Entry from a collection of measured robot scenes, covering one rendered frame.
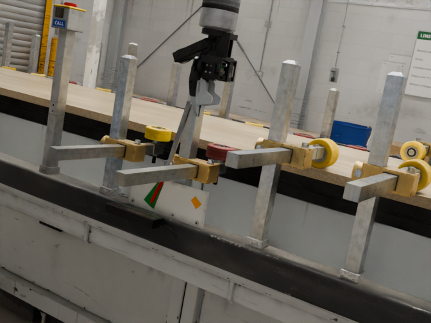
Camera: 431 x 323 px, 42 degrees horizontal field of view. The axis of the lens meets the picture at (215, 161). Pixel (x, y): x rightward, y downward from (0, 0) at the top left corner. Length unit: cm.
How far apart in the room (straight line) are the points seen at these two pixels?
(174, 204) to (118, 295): 63
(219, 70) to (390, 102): 39
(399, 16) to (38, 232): 732
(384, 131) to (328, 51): 798
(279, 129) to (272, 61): 832
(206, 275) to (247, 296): 13
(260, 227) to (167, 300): 63
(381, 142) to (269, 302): 50
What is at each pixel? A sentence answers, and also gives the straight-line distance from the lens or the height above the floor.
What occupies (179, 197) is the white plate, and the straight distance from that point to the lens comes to 152.
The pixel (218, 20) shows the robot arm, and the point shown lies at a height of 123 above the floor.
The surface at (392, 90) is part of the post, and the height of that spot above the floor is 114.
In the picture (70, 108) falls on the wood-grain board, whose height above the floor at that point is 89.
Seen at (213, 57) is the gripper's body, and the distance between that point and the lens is 135.
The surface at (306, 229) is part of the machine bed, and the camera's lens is 160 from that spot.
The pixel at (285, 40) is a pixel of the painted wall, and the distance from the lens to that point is 961.
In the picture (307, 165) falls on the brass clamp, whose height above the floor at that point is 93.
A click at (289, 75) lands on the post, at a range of 136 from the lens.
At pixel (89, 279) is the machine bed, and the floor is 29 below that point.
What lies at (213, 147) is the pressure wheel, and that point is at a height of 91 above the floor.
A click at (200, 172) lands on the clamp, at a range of 147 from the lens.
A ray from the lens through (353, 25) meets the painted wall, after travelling 914.
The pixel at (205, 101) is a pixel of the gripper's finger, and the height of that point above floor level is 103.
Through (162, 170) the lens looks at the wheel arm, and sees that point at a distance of 135.
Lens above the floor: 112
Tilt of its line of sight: 9 degrees down
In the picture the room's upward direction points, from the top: 10 degrees clockwise
